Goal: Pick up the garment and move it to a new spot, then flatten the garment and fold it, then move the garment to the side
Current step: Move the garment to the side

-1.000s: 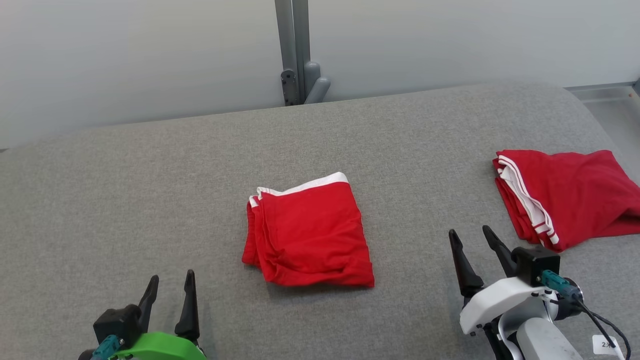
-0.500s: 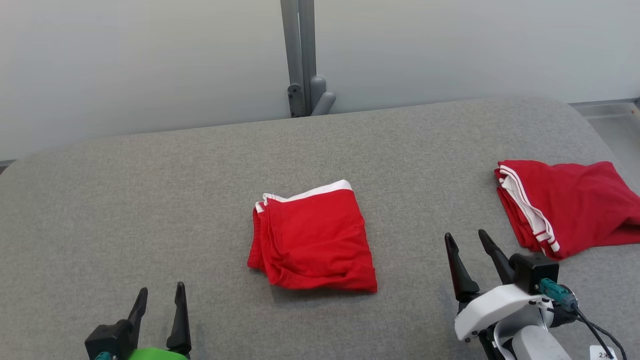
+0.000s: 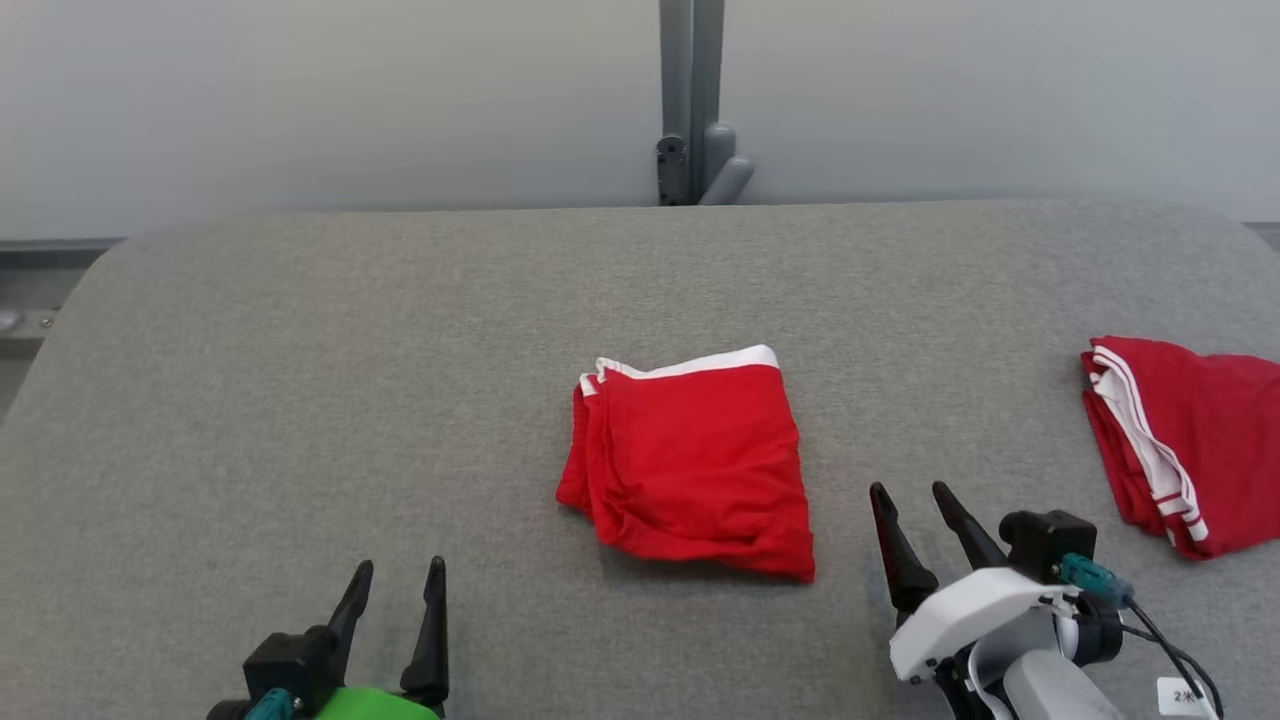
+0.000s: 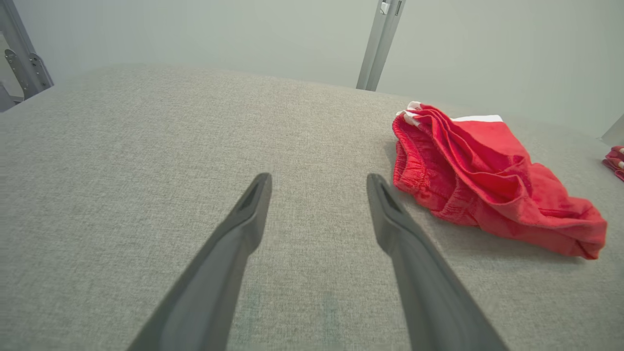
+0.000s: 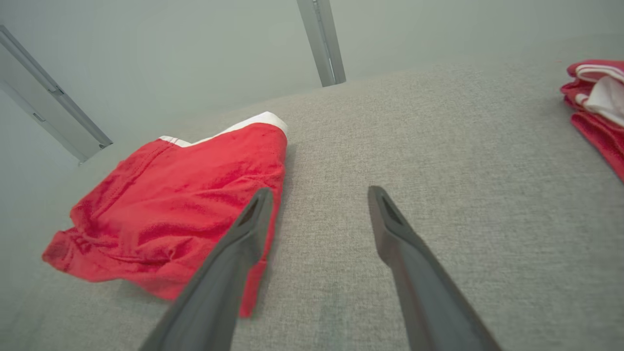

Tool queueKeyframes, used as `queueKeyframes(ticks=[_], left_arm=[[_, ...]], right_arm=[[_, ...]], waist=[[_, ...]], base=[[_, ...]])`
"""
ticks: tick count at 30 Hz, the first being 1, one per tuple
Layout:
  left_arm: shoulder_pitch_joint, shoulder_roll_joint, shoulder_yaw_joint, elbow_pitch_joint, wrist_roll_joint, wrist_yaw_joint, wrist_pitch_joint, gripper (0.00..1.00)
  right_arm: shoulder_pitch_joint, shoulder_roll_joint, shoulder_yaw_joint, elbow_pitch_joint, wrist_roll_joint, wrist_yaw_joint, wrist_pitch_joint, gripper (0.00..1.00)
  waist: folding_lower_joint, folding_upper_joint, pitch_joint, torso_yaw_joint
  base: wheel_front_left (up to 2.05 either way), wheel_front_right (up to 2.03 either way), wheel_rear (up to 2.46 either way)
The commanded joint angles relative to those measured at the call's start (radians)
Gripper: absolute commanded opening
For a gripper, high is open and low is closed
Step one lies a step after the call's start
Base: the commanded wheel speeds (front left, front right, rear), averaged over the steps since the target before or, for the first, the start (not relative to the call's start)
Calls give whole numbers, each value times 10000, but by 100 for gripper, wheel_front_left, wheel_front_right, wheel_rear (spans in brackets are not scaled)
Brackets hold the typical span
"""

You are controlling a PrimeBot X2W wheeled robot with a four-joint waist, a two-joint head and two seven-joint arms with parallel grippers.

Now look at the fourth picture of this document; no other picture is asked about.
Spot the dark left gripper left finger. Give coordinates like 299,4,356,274
127,172,273,351

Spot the grey fabric sofa cushion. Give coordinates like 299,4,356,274
0,63,624,351

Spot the grey post bracket with screws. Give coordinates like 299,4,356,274
4,49,55,101

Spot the red shorts white trim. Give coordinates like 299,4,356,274
391,101,608,260

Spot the red Bulls 23 jersey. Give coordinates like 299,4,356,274
602,145,624,182

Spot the grey metal post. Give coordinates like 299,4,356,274
356,0,407,92
0,0,54,113

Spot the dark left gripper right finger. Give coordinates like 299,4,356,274
366,173,510,351

